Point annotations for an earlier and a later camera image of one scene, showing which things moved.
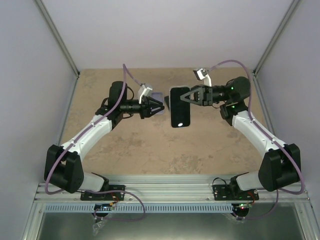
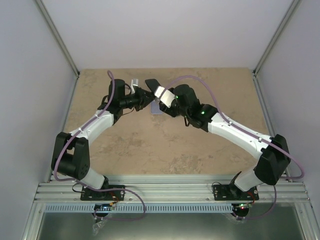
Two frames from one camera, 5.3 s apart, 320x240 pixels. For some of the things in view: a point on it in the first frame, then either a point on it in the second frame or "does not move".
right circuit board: (243, 206) does not move
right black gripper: (206, 96) → (163, 108)
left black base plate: (110, 196) does not move
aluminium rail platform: (173, 189) does not move
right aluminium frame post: (275, 37) does not move
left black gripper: (146, 108) → (143, 101)
